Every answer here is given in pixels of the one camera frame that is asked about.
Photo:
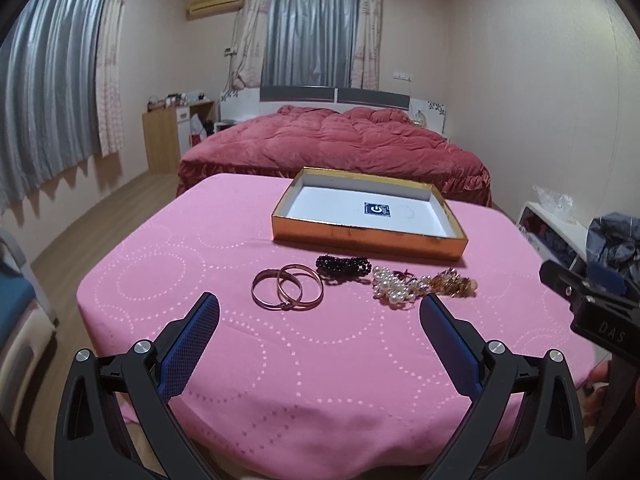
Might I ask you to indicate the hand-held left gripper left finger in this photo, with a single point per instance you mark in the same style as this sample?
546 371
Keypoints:
190 347

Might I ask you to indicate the white wall socket strip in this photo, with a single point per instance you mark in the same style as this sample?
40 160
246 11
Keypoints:
403 76

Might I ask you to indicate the shallow gold cardboard box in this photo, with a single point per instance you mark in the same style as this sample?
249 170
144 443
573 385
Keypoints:
350 205

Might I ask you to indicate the person's right hand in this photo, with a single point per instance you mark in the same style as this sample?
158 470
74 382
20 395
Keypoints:
599 380

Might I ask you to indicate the grey crumpled cloth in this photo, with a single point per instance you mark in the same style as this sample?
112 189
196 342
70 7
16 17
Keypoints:
615 242

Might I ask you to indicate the red gift bag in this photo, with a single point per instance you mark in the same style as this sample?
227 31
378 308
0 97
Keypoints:
196 139

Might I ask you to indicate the gold ornate jewelry piece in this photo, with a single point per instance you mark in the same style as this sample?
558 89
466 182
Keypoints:
450 282

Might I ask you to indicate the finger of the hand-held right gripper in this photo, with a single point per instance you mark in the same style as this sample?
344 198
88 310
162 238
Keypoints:
562 276

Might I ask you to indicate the small white bin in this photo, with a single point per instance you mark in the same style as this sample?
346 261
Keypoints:
224 126

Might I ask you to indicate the bed with red duvet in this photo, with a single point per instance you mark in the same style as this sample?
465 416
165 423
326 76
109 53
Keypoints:
340 145

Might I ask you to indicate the white appliance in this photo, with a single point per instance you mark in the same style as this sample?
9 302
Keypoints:
550 235

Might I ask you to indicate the chair with blue seat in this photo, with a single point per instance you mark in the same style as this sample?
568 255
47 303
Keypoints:
15 305

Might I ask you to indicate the pink patterned tablecloth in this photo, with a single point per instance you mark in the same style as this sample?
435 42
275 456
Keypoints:
310 370

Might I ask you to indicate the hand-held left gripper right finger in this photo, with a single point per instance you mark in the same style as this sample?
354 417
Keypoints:
450 347

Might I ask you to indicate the clear plastic bag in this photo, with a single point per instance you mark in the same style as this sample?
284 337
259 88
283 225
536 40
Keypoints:
557 202

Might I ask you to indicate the white plastic bag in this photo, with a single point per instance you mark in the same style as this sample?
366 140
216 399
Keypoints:
197 122

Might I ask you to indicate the white and grey headboard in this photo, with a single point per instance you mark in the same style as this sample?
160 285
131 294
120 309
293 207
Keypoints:
300 95

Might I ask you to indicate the wall air conditioner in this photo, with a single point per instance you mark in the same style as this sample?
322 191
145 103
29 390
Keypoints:
216 5

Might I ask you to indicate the gold bangle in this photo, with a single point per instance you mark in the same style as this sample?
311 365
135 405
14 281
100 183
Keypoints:
260 296
320 287

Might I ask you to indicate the wooden cabinet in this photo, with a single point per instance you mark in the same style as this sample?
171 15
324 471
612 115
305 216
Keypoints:
162 140

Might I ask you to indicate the clutter on wooden cabinet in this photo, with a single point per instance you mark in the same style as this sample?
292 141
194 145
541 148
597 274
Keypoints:
175 100

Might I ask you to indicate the large grey window curtain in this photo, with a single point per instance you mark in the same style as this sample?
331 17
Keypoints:
50 85

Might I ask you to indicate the long floral white curtain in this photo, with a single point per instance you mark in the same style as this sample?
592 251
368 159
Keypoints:
112 75

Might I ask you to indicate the small dark red jewelry piece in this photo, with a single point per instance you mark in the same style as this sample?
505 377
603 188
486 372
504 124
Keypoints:
402 274

